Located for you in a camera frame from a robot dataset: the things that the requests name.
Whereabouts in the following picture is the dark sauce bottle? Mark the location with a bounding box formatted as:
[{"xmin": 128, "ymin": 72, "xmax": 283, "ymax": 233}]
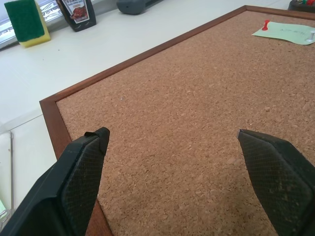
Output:
[{"xmin": 55, "ymin": 0, "xmax": 97, "ymax": 32}]

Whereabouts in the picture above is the dark grey plastic device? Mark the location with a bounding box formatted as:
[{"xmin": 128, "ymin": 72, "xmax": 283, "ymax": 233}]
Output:
[{"xmin": 116, "ymin": 0, "xmax": 164, "ymax": 15}]

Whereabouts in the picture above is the dark container of pins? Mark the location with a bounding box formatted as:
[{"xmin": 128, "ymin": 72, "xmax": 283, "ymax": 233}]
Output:
[{"xmin": 287, "ymin": 0, "xmax": 315, "ymax": 13}]

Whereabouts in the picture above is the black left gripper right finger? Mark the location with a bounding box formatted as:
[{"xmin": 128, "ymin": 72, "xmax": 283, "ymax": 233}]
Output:
[{"xmin": 236, "ymin": 129, "xmax": 315, "ymax": 236}]

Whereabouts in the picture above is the light green paper note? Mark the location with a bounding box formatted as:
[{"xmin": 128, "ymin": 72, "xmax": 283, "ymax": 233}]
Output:
[{"xmin": 252, "ymin": 21, "xmax": 315, "ymax": 46}]

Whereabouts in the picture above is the wood-framed cork board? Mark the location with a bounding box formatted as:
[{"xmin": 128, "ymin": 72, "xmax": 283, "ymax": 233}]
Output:
[{"xmin": 39, "ymin": 5, "xmax": 315, "ymax": 236}]

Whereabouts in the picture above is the green and yellow sponge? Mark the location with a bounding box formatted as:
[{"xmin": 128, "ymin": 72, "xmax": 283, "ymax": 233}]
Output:
[{"xmin": 4, "ymin": 0, "xmax": 52, "ymax": 48}]

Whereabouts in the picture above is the clear acrylic holder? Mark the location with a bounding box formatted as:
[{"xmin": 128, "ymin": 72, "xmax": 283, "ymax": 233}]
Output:
[{"xmin": 0, "ymin": 131, "xmax": 15, "ymax": 228}]

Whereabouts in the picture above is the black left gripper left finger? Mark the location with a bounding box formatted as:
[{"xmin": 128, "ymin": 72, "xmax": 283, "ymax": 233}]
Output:
[{"xmin": 0, "ymin": 126, "xmax": 111, "ymax": 236}]

